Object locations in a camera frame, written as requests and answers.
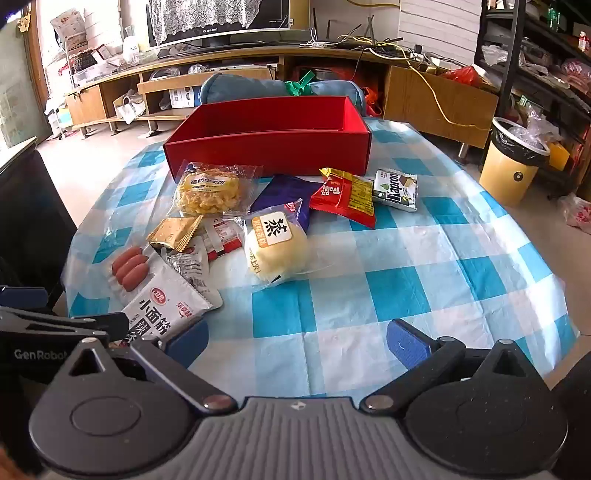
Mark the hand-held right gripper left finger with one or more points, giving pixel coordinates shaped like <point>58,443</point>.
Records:
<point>184,342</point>

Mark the purple snack packet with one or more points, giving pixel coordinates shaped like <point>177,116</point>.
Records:
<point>281,191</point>

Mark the blue checkered tablecloth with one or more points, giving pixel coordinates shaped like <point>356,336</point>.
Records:
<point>369,286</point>

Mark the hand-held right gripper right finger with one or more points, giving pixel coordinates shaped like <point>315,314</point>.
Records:
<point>408,344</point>

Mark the black chair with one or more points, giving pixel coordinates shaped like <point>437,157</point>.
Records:
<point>32,217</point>

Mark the white and blue box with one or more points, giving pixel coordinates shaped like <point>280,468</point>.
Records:
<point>184,97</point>

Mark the white plastic bag red print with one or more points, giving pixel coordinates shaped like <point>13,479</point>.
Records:
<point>577,212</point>

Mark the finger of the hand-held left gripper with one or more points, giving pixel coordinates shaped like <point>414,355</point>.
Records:
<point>23,297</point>
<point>92,325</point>

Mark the green bag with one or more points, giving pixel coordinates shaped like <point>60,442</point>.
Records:
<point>298,85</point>

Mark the long red and white packet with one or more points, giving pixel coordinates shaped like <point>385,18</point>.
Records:
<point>222,235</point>

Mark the wicker basket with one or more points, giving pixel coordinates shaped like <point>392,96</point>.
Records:
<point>87,61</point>

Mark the wooden television stand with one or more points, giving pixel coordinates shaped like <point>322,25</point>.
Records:
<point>434,97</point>

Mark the yellow trash bin black liner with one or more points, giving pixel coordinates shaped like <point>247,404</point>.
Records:
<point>505,177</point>

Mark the gold foil snack packet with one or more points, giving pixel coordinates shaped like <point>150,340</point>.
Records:
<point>175,230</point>

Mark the teal cushion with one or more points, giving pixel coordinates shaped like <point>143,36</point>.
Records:
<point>231,87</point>

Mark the white snack packet red logo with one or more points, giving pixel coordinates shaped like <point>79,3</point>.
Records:
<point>161,304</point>

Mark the green and white wafer packet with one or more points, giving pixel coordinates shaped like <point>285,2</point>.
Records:
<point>396,189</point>

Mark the white slatted panel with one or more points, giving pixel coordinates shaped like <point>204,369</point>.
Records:
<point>438,25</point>

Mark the steamed cake packet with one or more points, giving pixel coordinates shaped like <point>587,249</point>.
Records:
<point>277,254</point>

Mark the red cardboard box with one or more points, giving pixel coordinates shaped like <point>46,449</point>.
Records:
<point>268,150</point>

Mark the silver printed snack packet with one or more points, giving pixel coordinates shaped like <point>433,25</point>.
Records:
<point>191,272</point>

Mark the red and yellow snack packet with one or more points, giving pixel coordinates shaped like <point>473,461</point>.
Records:
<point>341,194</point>

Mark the black metal shelf rack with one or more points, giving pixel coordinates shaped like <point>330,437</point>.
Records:
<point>512,50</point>

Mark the white router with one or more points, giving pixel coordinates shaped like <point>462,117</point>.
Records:
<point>318,44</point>

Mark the white lace cover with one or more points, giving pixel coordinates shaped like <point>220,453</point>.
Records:
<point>207,18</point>

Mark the television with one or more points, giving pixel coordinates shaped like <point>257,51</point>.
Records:
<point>277,14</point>

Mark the white paper bag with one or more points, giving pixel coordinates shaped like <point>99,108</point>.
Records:
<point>129,110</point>

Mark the clear packet of yellow crisps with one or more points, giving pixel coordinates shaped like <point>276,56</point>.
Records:
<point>210,191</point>

